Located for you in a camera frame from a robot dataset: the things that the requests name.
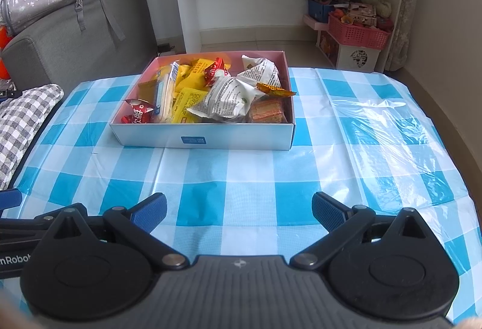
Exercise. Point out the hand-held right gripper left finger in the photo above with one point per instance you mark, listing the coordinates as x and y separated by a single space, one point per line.
150 212

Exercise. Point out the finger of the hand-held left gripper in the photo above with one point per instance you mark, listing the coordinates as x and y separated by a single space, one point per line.
26 222
10 199

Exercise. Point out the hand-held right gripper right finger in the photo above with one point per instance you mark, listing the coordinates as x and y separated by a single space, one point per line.
327 212

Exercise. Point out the red white snack packet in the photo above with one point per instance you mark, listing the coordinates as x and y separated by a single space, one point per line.
139 112

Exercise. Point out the pink cardboard box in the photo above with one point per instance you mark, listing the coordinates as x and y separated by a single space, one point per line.
226 136

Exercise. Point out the small yellow labelled packet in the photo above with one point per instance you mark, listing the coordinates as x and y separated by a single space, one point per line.
188 106

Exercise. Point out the orange wafer snack packet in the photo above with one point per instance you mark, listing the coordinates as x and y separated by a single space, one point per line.
267 111

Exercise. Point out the white cream cake packet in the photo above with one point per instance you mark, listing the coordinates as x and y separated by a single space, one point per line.
165 95

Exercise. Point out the gold foil snack packet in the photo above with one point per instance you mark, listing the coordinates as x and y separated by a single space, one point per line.
147 89

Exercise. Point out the newspaper print snack packet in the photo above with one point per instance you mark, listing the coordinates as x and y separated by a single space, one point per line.
263 70
226 97

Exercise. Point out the large yellow printed packet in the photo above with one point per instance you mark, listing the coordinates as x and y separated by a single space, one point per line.
188 78

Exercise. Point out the small red candy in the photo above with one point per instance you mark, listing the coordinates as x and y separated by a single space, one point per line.
216 70

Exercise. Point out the grey checkered pillow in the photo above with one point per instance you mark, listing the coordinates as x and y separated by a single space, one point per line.
22 125

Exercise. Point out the blue checkered tablecloth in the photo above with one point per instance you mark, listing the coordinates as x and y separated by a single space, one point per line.
244 182

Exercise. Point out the black gripper device on stand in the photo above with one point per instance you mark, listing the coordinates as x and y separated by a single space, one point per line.
7 93

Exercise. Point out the white storage box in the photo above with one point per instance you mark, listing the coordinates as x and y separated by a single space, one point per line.
359 57

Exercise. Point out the power strip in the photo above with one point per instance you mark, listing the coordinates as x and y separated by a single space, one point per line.
165 48

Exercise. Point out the grey sofa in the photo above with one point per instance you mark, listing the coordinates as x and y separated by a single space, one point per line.
75 42

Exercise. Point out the pink low shelf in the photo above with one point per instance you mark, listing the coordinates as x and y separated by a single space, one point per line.
320 35

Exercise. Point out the large pink plastic basket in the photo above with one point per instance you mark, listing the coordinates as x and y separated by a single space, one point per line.
357 35

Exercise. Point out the blue storage box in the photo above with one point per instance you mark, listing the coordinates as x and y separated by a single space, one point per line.
320 11

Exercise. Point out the beige curtain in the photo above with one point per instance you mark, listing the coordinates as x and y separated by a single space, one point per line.
405 12

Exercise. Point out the white bookshelf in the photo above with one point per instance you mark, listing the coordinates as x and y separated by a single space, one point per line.
244 12

